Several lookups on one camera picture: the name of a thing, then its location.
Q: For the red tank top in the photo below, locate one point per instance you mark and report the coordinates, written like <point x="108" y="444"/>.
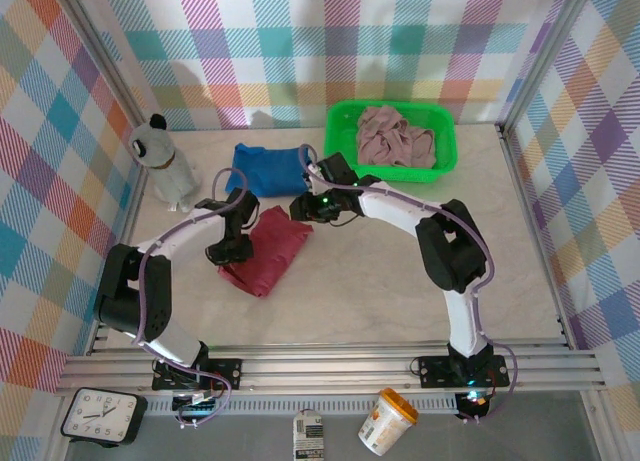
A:
<point x="272" y="253"/>

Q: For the blue tank top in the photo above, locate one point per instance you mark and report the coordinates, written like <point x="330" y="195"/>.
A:
<point x="270" y="173"/>

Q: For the pink tank top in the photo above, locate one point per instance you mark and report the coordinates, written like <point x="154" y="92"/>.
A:
<point x="395" y="141"/>

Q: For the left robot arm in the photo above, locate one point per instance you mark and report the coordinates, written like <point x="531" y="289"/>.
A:
<point x="175" y="236"/>

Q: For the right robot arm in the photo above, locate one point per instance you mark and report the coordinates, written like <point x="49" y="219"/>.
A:
<point x="400" y="211"/>

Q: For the green plastic basket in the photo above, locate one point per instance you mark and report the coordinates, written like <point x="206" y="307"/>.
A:
<point x="340" y="151"/>

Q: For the grey plush dog toy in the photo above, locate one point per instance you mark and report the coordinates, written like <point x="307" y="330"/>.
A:
<point x="167" y="166"/>

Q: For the black alarm clock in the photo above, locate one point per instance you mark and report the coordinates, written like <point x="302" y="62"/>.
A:
<point x="100" y="416"/>

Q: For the white cup orange lid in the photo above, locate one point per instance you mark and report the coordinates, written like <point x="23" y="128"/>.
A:
<point x="385" y="426"/>

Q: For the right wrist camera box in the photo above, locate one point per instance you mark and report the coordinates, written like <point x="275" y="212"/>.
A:
<point x="339" y="168"/>

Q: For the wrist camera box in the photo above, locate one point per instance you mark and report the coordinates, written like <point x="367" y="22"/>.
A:
<point x="339" y="168"/>
<point x="246" y="208"/>

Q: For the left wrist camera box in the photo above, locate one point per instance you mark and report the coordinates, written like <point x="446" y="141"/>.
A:
<point x="246" y="208"/>

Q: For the aluminium side rail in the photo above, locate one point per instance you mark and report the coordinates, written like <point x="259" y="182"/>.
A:
<point x="525" y="206"/>
<point x="130" y="216"/>

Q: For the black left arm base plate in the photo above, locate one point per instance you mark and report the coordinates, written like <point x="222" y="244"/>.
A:
<point x="225" y="368"/>

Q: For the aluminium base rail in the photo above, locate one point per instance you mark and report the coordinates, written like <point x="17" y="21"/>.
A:
<point x="325" y="368"/>

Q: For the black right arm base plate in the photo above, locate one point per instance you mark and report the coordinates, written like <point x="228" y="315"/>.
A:
<point x="435" y="371"/>

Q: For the aluminium frame post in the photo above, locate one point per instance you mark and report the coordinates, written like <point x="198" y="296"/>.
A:
<point x="546" y="56"/>
<point x="102" y="56"/>

